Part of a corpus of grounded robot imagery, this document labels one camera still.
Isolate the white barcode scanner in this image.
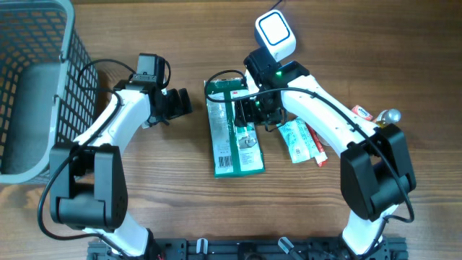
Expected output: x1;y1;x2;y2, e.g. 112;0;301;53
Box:
255;9;297;61

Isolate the yellow oil bottle grey cap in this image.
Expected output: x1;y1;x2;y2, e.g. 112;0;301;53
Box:
373;108;401;128

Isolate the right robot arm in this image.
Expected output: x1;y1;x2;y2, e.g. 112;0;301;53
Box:
235;47;417;259

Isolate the red toothpaste tube box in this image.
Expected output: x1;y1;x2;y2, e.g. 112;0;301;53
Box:
307;125;328;168

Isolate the green glove package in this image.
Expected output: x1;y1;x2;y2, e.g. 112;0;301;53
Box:
204;78;265;178

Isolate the grey plastic shopping basket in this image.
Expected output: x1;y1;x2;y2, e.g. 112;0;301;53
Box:
1;1;99;184

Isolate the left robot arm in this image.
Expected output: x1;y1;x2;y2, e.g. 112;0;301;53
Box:
37;53;192;259

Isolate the light green wipes packet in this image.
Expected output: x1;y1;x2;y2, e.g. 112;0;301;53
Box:
277;118;321;163

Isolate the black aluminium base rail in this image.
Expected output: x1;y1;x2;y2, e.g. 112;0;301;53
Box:
87;237;409;260

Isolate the green lid jar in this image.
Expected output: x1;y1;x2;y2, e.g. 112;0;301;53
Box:
318;135;330;147

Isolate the red tissue pack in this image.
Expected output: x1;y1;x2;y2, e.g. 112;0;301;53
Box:
352;105;373;121

